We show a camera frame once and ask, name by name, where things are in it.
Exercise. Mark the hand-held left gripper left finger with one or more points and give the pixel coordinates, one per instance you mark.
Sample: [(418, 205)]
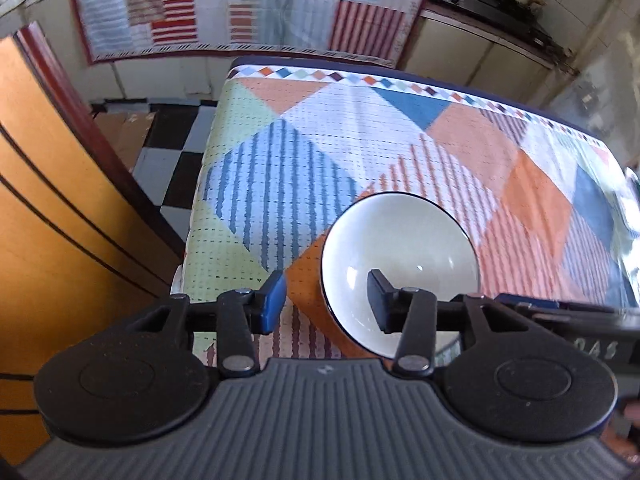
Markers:
[(272, 302)]

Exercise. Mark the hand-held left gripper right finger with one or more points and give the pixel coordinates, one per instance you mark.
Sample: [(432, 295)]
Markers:
[(380, 305)]

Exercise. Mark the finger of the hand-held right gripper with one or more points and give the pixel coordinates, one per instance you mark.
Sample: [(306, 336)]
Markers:
[(530, 302)]

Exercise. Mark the white ribbed bowl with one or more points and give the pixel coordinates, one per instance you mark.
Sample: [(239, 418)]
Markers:
[(400, 260)]

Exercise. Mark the patchwork tablecloth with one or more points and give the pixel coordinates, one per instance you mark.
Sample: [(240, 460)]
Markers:
[(450, 160)]

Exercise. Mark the brown cardboard piece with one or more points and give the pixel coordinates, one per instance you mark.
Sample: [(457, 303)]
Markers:
[(125, 140)]

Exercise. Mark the lower kitchen cabinet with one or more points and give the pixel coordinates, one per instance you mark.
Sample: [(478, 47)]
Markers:
[(475, 55)]

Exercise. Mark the black gas stove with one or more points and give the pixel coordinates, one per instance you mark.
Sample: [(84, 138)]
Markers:
[(500, 15)]

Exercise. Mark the striped patchwork counter cloth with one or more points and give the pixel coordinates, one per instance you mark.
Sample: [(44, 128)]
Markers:
[(250, 5)]

